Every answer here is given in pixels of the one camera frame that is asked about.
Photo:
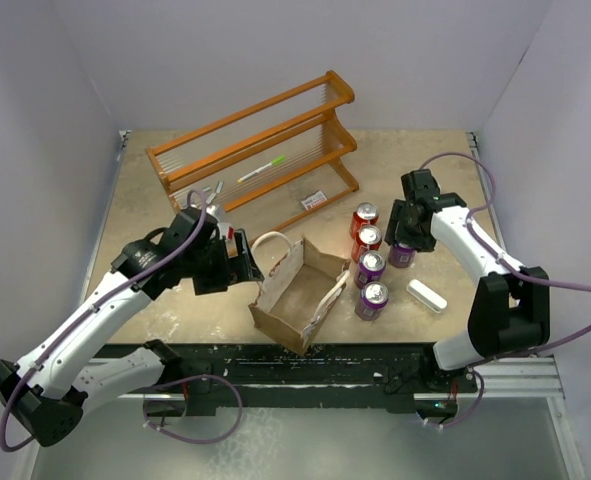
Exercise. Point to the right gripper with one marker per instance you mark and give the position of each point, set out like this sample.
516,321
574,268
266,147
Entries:
423,243

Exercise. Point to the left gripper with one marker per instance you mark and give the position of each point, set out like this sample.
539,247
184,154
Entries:
224,277

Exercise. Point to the red cola can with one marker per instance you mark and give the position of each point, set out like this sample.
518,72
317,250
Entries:
365,213
367,238

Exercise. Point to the purple soda can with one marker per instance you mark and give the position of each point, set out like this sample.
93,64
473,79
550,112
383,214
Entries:
370,268
400,255
373,298

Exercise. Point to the brown canvas bag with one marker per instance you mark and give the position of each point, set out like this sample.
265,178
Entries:
297,294

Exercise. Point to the orange wooden shelf rack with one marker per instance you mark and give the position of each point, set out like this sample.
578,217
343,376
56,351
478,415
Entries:
300,123

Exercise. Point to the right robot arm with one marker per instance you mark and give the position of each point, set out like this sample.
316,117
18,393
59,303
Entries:
510,312

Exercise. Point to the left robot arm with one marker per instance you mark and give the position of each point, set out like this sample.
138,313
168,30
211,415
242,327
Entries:
51,388

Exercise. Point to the white oblong case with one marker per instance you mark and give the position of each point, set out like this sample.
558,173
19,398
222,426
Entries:
426,296

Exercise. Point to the small red white card box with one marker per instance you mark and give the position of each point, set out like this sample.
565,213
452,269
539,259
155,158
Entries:
314,200

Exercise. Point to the grey staple strip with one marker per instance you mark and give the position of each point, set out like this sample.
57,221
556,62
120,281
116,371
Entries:
217,188

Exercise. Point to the green capped marker pen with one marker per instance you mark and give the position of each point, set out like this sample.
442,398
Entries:
273,163

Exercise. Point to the black table front rail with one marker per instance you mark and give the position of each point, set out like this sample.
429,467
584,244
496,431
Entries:
329,376

